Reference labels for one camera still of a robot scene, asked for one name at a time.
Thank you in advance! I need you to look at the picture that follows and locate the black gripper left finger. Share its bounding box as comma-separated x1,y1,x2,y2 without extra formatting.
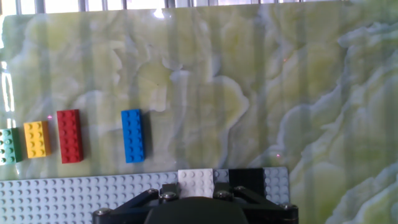
92,183,180,224

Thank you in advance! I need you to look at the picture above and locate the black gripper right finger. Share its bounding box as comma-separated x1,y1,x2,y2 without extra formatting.
213,182,299,224

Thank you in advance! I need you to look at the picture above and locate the black Lego plate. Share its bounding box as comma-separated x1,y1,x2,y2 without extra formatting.
228,168,265,197

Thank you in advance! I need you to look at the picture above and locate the white Lego plate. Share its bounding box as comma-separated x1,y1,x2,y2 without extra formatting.
177,169,215,198

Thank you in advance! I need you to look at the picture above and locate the large grey Lego baseplate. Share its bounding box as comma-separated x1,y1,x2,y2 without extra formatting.
0,167,290,224

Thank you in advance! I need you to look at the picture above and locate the blue Lego brick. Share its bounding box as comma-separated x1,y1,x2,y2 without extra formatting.
121,108,146,164

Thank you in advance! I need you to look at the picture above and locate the red Lego brick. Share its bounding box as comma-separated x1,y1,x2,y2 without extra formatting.
56,109,85,164

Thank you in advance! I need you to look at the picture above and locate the yellow Lego brick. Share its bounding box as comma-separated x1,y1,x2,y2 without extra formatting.
23,120,52,159

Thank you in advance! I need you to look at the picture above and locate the green Lego brick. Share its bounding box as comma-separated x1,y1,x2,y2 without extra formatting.
0,127,23,166

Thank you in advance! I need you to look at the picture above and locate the green marble pattern mat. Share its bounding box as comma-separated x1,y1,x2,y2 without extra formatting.
0,0,398,224

